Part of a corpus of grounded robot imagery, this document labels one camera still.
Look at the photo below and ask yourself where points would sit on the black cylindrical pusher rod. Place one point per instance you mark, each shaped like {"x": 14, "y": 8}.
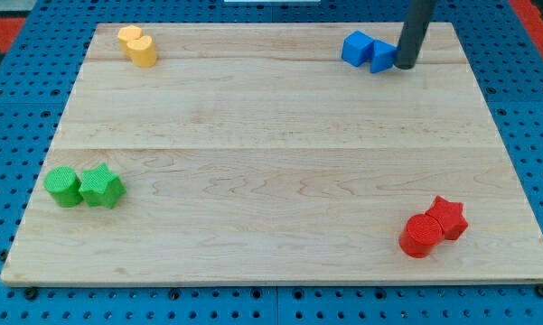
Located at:
{"x": 419, "y": 16}

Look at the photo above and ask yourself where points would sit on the blue triangle block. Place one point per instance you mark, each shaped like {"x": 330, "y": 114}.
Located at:
{"x": 383, "y": 56}

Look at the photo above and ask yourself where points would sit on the blue cube block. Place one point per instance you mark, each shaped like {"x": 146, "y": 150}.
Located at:
{"x": 357, "y": 48}

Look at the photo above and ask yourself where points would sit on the wooden board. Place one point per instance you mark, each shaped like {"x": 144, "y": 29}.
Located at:
{"x": 253, "y": 155}

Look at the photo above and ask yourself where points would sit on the red star block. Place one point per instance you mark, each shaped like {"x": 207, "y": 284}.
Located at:
{"x": 449, "y": 214}

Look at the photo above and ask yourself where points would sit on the red cylinder block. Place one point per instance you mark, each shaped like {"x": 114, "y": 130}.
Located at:
{"x": 420, "y": 236}

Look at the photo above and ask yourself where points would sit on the yellow heart block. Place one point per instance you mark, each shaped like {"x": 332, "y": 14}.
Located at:
{"x": 142, "y": 51}

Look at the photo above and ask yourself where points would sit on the yellow pentagon block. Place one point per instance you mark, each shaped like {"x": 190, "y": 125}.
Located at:
{"x": 127, "y": 34}

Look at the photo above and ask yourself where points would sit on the green star block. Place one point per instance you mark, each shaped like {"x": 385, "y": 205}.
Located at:
{"x": 101, "y": 187}

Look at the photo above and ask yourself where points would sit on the green cylinder block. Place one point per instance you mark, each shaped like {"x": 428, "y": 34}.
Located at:
{"x": 63, "y": 184}

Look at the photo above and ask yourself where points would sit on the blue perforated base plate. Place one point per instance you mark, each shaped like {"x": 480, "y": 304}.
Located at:
{"x": 36, "y": 77}

